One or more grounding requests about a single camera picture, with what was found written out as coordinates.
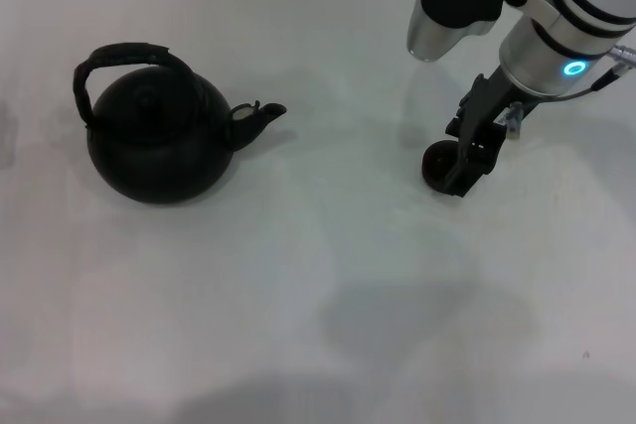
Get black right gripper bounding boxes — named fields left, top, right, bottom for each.
left=436, top=66, right=541, bottom=197

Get small dark teacup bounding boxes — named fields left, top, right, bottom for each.
left=421, top=141, right=457, bottom=192

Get black round teapot with handle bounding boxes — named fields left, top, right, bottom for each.
left=73, top=40, right=289, bottom=206

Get small clear cable plug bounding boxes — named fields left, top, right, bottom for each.
left=496, top=101, right=524, bottom=140

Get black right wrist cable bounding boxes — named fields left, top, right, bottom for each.
left=539, top=44, right=636, bottom=105

